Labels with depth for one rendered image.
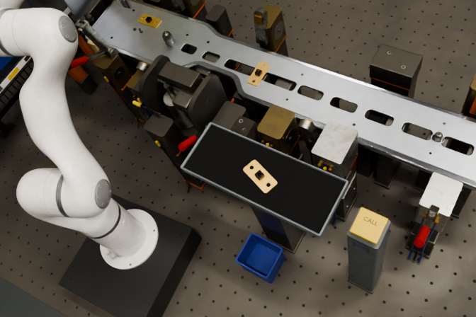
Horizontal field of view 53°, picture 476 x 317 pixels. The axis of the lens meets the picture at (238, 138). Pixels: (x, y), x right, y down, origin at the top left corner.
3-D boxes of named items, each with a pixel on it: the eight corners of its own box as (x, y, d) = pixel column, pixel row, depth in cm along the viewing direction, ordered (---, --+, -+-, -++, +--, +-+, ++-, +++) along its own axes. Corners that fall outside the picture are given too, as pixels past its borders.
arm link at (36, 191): (114, 240, 128) (66, 207, 108) (55, 236, 133) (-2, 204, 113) (125, 198, 134) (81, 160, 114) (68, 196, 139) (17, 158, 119)
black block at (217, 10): (248, 55, 186) (231, 1, 161) (235, 74, 183) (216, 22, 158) (237, 51, 188) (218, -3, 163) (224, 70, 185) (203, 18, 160)
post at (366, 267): (383, 270, 137) (393, 220, 100) (372, 294, 135) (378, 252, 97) (358, 258, 140) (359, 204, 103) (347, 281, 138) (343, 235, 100)
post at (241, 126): (278, 182, 157) (255, 121, 123) (270, 195, 156) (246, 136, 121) (264, 176, 159) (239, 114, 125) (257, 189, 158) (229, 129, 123)
